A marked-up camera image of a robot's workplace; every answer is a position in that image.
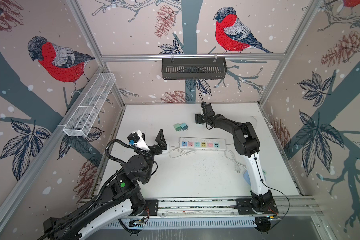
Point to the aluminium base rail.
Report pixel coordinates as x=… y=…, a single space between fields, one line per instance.
x=196 y=213

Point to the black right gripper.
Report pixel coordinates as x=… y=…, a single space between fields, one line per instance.
x=199 y=117

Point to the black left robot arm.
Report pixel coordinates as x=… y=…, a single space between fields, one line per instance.
x=120 y=196

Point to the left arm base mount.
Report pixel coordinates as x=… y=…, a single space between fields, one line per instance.
x=142 y=207

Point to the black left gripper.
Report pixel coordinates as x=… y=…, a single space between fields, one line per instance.
x=161 y=145

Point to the black wire basket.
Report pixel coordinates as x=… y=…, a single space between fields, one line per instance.
x=194 y=69

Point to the white mesh shelf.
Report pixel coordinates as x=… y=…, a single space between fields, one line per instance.
x=83 y=118

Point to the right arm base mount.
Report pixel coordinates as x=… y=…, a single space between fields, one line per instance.
x=257 y=204

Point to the teal plug adapter left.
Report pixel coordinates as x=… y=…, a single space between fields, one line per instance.
x=184 y=126

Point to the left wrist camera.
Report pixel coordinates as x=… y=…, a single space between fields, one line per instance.
x=136 y=139

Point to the blue square socket cube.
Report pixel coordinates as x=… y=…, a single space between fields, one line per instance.
x=246 y=177

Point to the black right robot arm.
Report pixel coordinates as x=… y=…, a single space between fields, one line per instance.
x=246 y=144

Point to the white multicolour power strip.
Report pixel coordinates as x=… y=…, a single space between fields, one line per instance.
x=202 y=144

